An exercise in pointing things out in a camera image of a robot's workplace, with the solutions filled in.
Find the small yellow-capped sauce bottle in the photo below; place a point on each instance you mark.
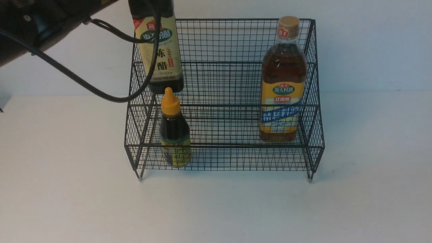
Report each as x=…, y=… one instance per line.
x=174, y=131

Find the dark vinegar bottle gold cap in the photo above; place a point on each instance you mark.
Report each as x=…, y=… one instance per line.
x=168, y=66

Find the amber cooking wine bottle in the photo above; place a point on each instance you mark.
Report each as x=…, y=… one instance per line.
x=283, y=76

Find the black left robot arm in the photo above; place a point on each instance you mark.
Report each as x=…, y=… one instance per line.
x=43, y=23

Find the black wire mesh rack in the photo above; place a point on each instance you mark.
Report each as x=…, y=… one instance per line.
x=221, y=63

